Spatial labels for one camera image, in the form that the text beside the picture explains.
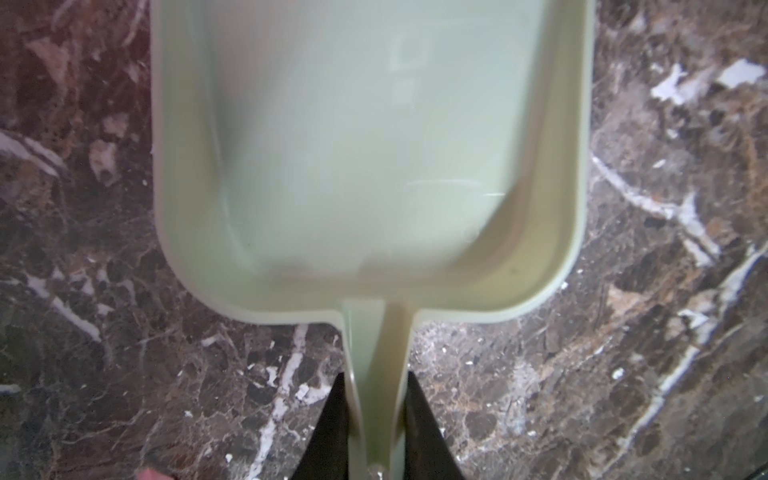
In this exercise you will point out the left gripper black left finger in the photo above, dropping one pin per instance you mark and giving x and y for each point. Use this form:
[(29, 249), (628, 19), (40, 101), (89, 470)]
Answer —
[(326, 456)]

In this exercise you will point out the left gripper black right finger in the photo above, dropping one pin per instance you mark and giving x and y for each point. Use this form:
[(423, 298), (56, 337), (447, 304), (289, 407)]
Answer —
[(427, 456)]

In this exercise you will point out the light green dustpan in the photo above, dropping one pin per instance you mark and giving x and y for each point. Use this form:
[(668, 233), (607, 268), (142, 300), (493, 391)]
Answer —
[(372, 165)]

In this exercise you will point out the pink paper scrap lower left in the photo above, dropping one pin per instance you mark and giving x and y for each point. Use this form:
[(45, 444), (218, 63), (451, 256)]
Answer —
[(152, 474)]

